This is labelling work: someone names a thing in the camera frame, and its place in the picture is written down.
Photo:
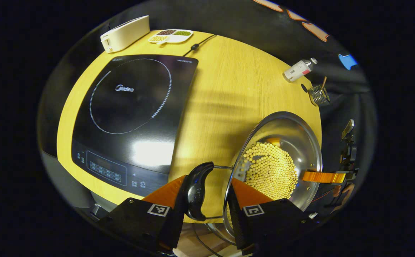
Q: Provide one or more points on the white bottle with pink label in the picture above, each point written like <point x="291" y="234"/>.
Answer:
<point x="296" y="70"/>

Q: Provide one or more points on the small black round cap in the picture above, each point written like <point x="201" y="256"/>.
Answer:
<point x="304" y="88"/>

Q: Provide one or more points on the clear glass cup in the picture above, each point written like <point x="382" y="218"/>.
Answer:
<point x="319" y="96"/>

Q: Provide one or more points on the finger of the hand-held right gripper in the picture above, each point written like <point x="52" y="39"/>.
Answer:
<point x="321" y="176"/>

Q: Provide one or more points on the white divided bean dish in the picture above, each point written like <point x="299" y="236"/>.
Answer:
<point x="171" y="35"/>

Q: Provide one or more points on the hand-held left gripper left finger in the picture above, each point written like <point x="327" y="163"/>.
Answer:
<point x="171" y="228"/>

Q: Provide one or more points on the thin wooden stick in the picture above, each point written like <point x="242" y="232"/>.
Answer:
<point x="323" y="82"/>

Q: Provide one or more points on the pile of soybeans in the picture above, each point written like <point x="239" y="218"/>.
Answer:
<point x="271" y="171"/>

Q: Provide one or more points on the black induction cooktop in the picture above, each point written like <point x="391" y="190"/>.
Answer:
<point x="132" y="107"/>

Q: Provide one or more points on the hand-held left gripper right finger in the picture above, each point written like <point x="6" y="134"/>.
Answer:
<point x="237" y="221"/>

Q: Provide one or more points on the white toaster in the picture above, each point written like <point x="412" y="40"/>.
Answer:
<point x="125" y="34"/>

